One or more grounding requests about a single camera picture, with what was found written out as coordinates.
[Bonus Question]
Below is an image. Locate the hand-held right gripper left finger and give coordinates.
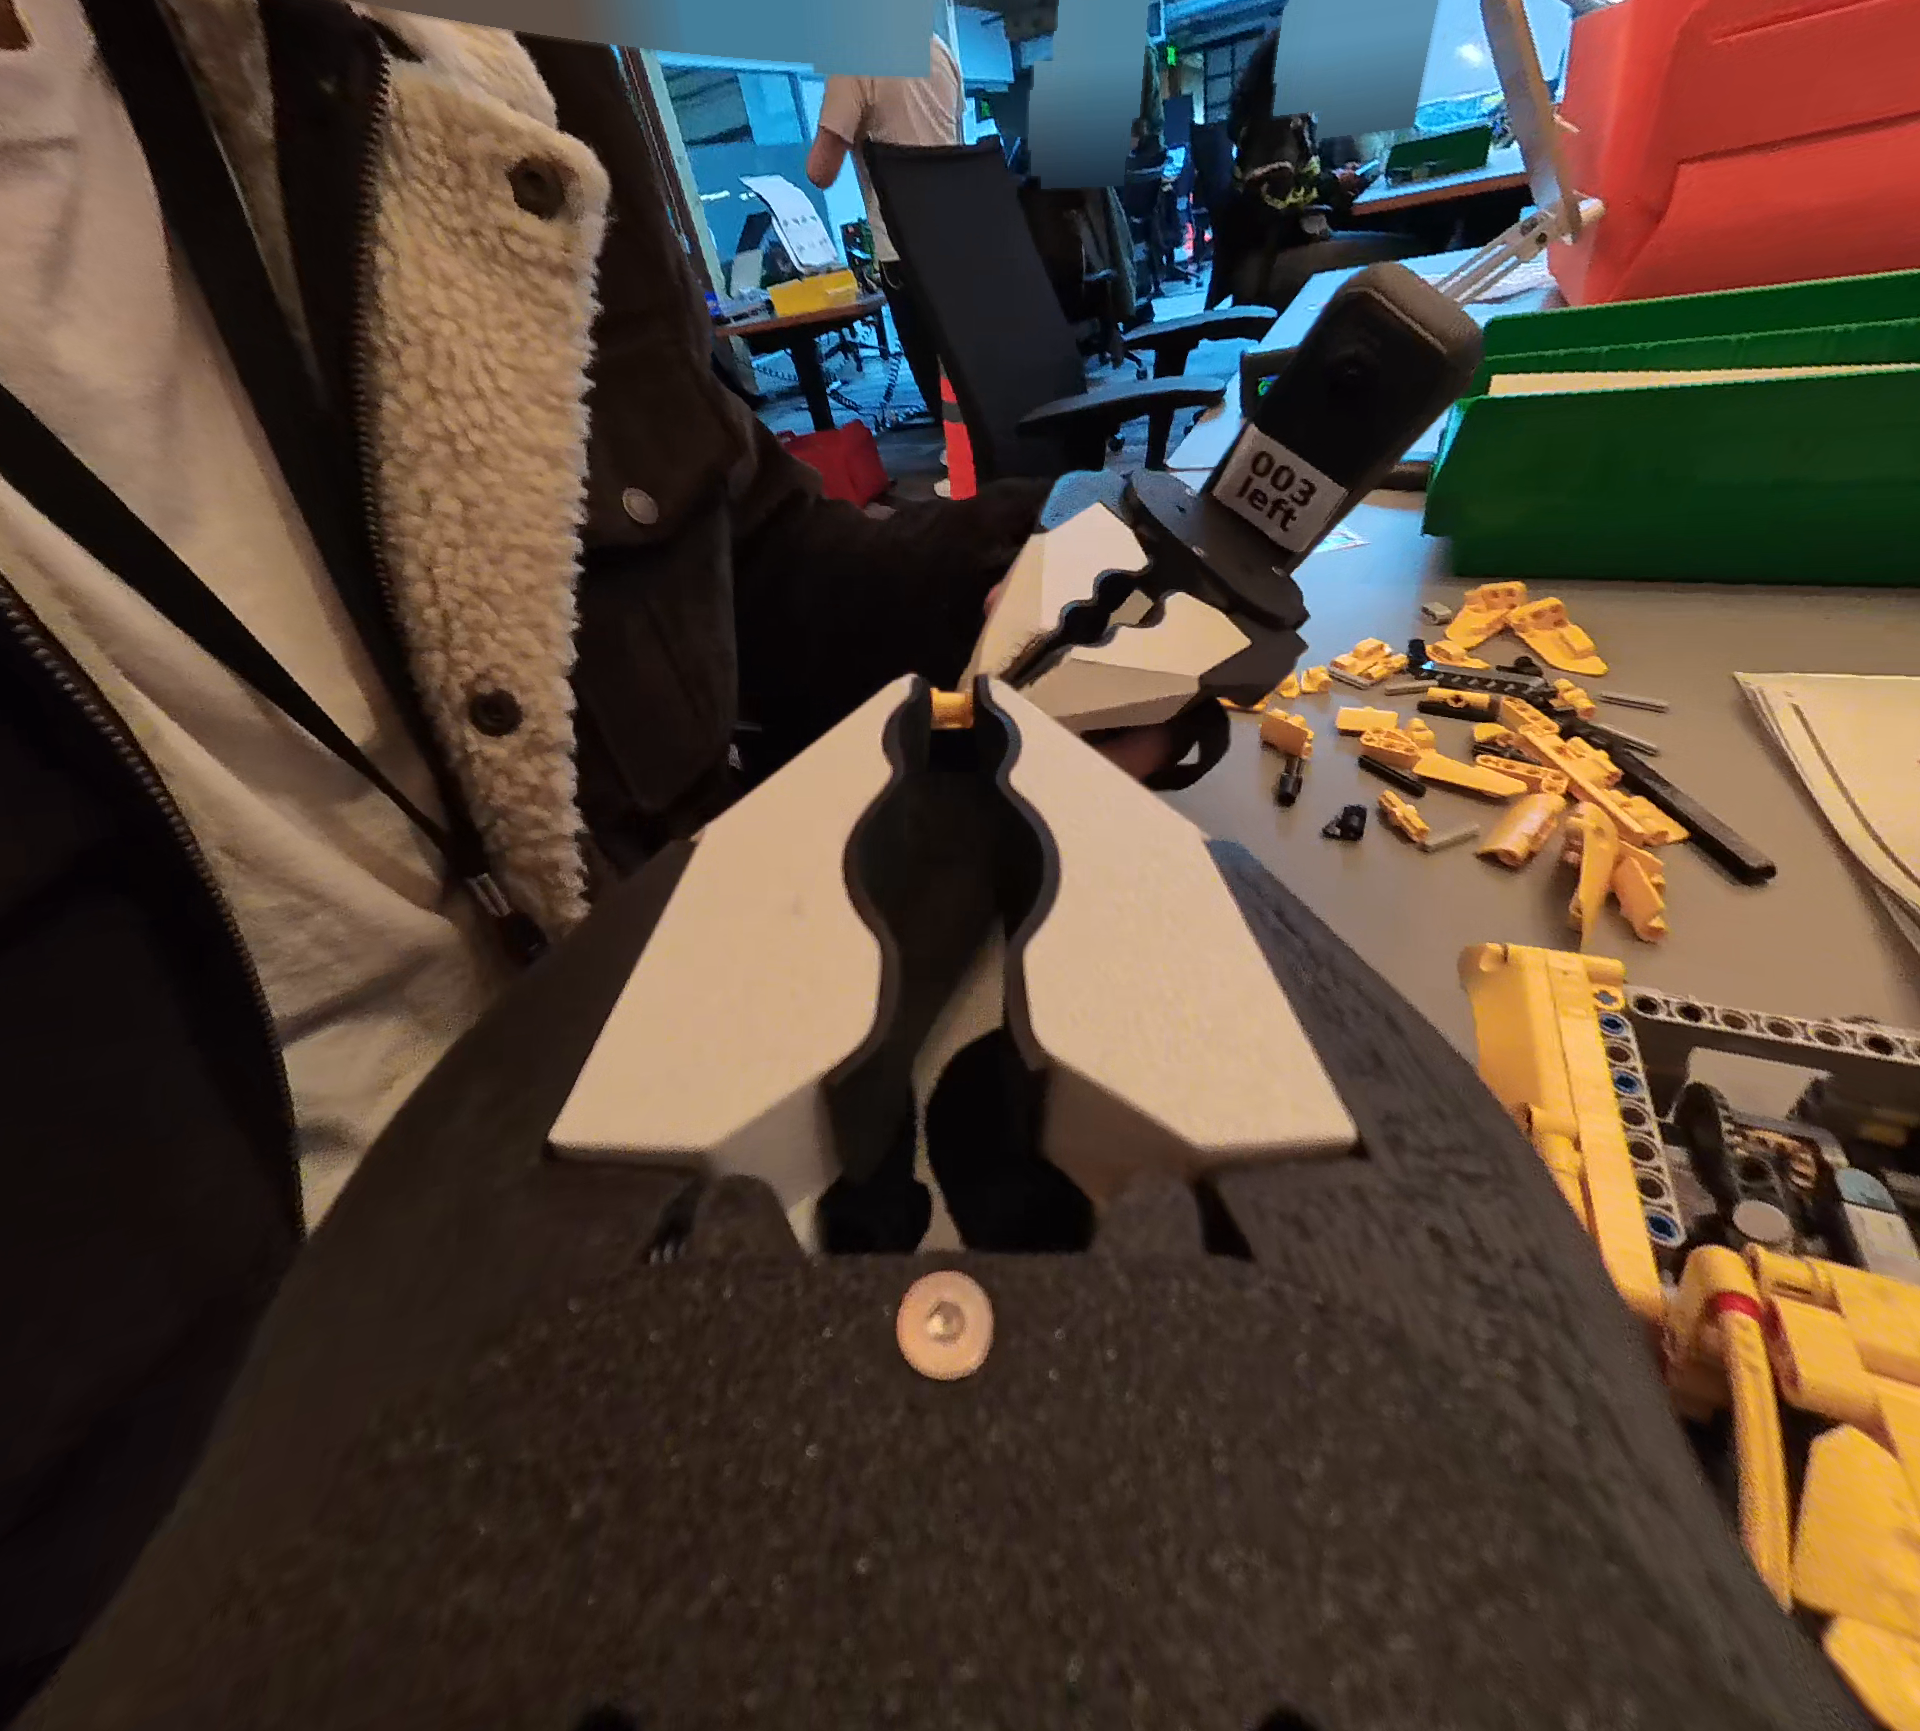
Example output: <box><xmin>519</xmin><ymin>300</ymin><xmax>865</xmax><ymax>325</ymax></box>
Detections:
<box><xmin>547</xmin><ymin>676</ymin><xmax>935</xmax><ymax>1252</ymax></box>

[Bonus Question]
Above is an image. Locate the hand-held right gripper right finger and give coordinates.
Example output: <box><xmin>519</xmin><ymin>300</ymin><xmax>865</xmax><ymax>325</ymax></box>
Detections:
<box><xmin>931</xmin><ymin>677</ymin><xmax>1359</xmax><ymax>1243</ymax></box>

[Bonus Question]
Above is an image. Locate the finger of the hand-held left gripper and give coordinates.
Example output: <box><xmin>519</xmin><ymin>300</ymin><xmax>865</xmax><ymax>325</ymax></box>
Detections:
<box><xmin>971</xmin><ymin>500</ymin><xmax>1160</xmax><ymax>691</ymax></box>
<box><xmin>1033</xmin><ymin>595</ymin><xmax>1256</xmax><ymax>730</ymax></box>

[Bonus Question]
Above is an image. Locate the yellow toy brick car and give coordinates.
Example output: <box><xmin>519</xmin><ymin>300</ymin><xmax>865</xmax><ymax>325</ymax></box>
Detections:
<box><xmin>1457</xmin><ymin>938</ymin><xmax>1920</xmax><ymax>1731</ymax></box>

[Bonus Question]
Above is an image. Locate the pile of yellow brick parts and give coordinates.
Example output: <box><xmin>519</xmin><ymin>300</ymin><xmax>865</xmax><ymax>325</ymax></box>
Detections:
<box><xmin>1221</xmin><ymin>579</ymin><xmax>1779</xmax><ymax>949</ymax></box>

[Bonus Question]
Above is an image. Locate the grey desk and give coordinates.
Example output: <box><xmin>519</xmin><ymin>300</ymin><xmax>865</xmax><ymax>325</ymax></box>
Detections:
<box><xmin>1049</xmin><ymin>261</ymin><xmax>1920</xmax><ymax>1731</ymax></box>

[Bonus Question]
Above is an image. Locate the red bag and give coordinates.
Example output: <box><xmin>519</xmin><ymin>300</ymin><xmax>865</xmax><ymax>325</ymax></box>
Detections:
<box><xmin>776</xmin><ymin>419</ymin><xmax>889</xmax><ymax>507</ymax></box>

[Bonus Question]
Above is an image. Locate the green storage bin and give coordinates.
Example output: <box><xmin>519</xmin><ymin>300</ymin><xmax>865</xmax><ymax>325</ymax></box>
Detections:
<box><xmin>1421</xmin><ymin>272</ymin><xmax>1920</xmax><ymax>586</ymax></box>

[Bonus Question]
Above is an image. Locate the white lattice stand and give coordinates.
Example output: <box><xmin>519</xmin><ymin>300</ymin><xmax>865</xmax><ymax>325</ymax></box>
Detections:
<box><xmin>1439</xmin><ymin>0</ymin><xmax>1610</xmax><ymax>308</ymax></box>

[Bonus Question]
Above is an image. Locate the black office chair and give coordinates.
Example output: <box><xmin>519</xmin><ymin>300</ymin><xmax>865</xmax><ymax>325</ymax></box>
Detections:
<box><xmin>863</xmin><ymin>137</ymin><xmax>1280</xmax><ymax>475</ymax></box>

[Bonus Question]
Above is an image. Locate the orange carry bag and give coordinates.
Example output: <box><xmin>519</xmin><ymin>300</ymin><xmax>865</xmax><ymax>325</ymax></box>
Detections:
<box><xmin>1545</xmin><ymin>0</ymin><xmax>1920</xmax><ymax>308</ymax></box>

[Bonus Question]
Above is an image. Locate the person's fleece jacket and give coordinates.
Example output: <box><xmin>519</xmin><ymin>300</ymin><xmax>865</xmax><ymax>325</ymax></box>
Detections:
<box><xmin>0</xmin><ymin>0</ymin><xmax>783</xmax><ymax>1719</ymax></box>

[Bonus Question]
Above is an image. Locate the open instruction booklet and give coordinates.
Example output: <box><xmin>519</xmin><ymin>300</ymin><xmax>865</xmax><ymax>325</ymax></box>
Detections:
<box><xmin>1736</xmin><ymin>669</ymin><xmax>1920</xmax><ymax>956</ymax></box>

